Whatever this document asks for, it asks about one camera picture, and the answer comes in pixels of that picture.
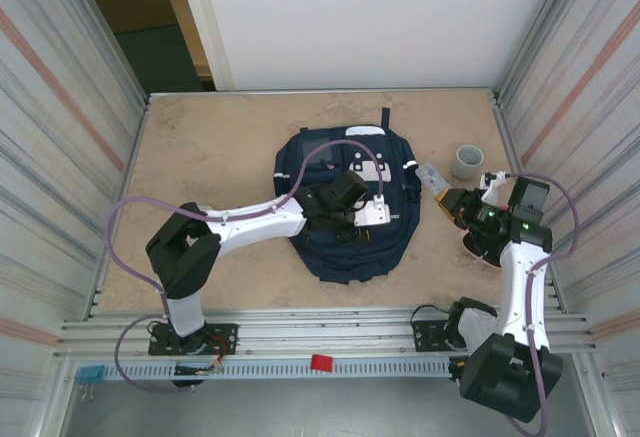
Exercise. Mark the grey metal shelf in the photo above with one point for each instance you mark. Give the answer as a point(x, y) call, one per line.
point(320, 412)

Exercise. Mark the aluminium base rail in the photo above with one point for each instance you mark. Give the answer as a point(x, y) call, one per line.
point(325, 329)

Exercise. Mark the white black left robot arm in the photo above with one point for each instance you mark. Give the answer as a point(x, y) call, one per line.
point(250, 222)

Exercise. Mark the red block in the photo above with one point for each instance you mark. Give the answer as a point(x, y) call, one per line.
point(321, 362)

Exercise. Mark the grey cup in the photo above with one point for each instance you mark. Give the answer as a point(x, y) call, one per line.
point(469, 162)

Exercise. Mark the black power connector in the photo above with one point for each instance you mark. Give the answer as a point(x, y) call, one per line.
point(457, 367)

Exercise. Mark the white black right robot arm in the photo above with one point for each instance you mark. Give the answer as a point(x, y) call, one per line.
point(520, 287)

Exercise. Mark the blue clip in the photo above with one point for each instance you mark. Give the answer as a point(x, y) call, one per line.
point(90, 373)

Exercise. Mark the navy blue backpack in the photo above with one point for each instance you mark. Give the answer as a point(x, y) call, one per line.
point(390, 257)

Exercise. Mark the aluminium frame post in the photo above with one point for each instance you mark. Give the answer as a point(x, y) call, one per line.
point(507, 82)
point(136, 89)

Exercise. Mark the clear pen packet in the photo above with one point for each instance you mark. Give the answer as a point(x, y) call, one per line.
point(429, 177)

